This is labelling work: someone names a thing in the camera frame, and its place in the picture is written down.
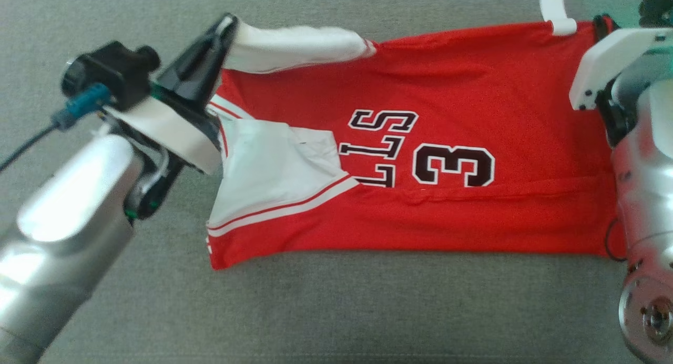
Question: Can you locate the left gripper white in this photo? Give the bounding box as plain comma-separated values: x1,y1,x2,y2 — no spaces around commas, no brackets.
103,16,238,220

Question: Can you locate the left black cable teal plug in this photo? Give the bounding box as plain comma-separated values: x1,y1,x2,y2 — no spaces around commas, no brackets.
0,84,114,173

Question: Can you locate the red jersey with number 3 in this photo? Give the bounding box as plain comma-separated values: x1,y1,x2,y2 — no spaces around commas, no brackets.
206,0,629,271

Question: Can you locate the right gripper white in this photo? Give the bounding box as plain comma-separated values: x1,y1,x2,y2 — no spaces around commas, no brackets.
569,14,673,149

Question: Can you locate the large grey sofa seat cushion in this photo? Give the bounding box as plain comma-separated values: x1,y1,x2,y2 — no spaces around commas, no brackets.
0,0,673,364

